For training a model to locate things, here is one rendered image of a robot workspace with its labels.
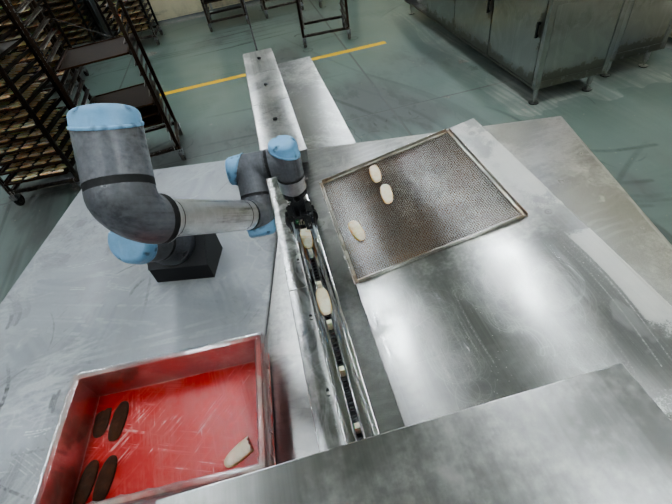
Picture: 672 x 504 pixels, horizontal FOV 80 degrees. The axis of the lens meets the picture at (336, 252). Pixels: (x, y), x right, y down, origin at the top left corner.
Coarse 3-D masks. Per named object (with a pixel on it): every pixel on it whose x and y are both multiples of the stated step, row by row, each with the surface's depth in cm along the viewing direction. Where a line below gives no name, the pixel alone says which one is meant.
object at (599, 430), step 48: (576, 384) 43; (624, 384) 43; (432, 432) 42; (480, 432) 41; (528, 432) 41; (576, 432) 40; (624, 432) 40; (240, 480) 41; (288, 480) 41; (336, 480) 40; (384, 480) 40; (432, 480) 39; (480, 480) 38; (528, 480) 38; (576, 480) 37; (624, 480) 37
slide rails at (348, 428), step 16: (304, 256) 127; (320, 256) 126; (320, 272) 121; (320, 320) 109; (336, 320) 108; (336, 336) 105; (336, 368) 99; (352, 368) 98; (336, 384) 96; (352, 384) 95; (352, 432) 87; (368, 432) 87
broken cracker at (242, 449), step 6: (246, 438) 91; (240, 444) 91; (246, 444) 90; (234, 450) 90; (240, 450) 90; (246, 450) 90; (252, 450) 90; (228, 456) 89; (234, 456) 89; (240, 456) 89; (246, 456) 89; (228, 462) 88; (234, 462) 88
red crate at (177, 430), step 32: (160, 384) 105; (192, 384) 104; (224, 384) 103; (128, 416) 100; (160, 416) 99; (192, 416) 98; (224, 416) 97; (256, 416) 96; (96, 448) 96; (128, 448) 94; (160, 448) 93; (192, 448) 92; (224, 448) 91; (256, 448) 90; (96, 480) 90; (128, 480) 89; (160, 480) 88
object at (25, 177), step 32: (0, 0) 277; (0, 64) 280; (32, 64) 299; (0, 96) 282; (32, 96) 292; (0, 128) 298; (32, 128) 292; (64, 128) 322; (0, 160) 314; (32, 160) 323; (64, 160) 311
